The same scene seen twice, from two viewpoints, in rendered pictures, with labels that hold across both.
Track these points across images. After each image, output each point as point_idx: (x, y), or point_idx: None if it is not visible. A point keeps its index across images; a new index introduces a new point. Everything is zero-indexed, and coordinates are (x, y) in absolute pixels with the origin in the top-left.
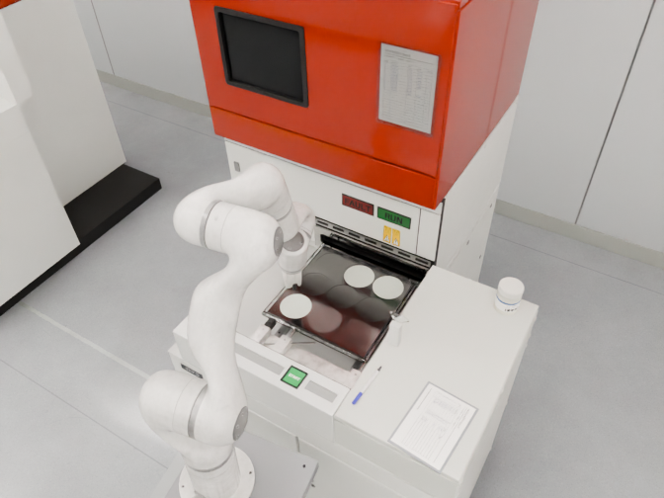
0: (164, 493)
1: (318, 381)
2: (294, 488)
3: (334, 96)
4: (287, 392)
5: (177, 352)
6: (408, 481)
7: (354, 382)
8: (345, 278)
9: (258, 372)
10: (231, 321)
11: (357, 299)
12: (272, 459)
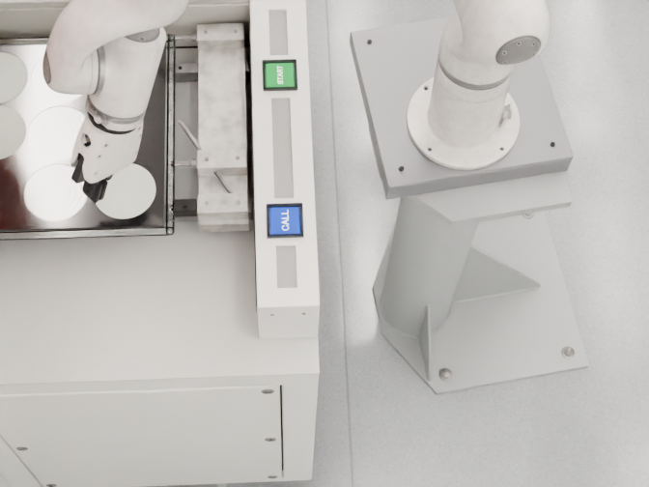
0: (514, 194)
1: (265, 42)
2: (404, 36)
3: None
4: (308, 71)
5: (310, 355)
6: None
7: (220, 26)
8: (13, 151)
9: (303, 127)
10: None
11: (53, 107)
12: (389, 80)
